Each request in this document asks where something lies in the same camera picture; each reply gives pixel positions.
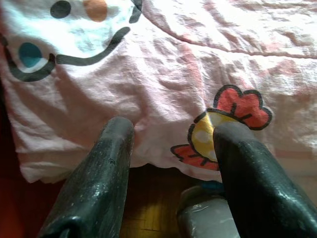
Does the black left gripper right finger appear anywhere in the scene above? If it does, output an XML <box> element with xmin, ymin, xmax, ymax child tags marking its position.
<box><xmin>212</xmin><ymin>122</ymin><xmax>317</xmax><ymax>238</ymax></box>

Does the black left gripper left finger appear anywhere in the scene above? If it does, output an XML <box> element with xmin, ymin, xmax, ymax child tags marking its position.
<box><xmin>37</xmin><ymin>116</ymin><xmax>136</xmax><ymax>238</ymax></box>

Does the grey robot leg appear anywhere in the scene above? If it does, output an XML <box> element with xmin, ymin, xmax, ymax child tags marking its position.
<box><xmin>176</xmin><ymin>185</ymin><xmax>237</xmax><ymax>238</ymax></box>

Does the pink cartoon print blanket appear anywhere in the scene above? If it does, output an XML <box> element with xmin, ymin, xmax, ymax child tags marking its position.
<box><xmin>0</xmin><ymin>0</ymin><xmax>317</xmax><ymax>184</ymax></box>

